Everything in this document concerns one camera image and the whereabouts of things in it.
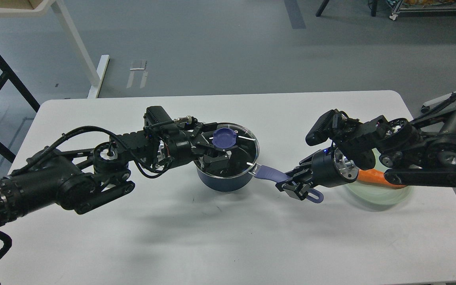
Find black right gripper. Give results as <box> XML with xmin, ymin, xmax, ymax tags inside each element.
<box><xmin>275</xmin><ymin>148</ymin><xmax>359</xmax><ymax>201</ymax></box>

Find pale green glass plate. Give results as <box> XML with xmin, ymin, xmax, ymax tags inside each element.
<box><xmin>344</xmin><ymin>148</ymin><xmax>413</xmax><ymax>206</ymax></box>

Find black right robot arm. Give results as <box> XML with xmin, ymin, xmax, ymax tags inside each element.
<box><xmin>275</xmin><ymin>92</ymin><xmax>456</xmax><ymax>203</ymax></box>

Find orange toy carrot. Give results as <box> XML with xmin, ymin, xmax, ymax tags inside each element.
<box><xmin>357</xmin><ymin>169</ymin><xmax>407</xmax><ymax>189</ymax></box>

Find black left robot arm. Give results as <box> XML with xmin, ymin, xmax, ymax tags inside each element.
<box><xmin>0</xmin><ymin>105</ymin><xmax>239</xmax><ymax>259</ymax></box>

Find glass lid purple knob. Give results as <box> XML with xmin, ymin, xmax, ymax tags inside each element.
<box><xmin>195</xmin><ymin>122</ymin><xmax>260</xmax><ymax>177</ymax></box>

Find metal wheeled cart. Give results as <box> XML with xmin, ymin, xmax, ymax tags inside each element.
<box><xmin>386</xmin><ymin>0</ymin><xmax>456</xmax><ymax>21</ymax></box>

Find dark blue saucepan purple handle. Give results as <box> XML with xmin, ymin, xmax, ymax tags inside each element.
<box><xmin>196</xmin><ymin>127</ymin><xmax>325</xmax><ymax>204</ymax></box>

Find white table frame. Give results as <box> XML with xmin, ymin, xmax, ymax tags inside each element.
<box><xmin>0</xmin><ymin>0</ymin><xmax>110</xmax><ymax>99</ymax></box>

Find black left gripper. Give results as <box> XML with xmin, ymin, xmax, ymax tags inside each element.
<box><xmin>144</xmin><ymin>105</ymin><xmax>239</xmax><ymax>170</ymax></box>

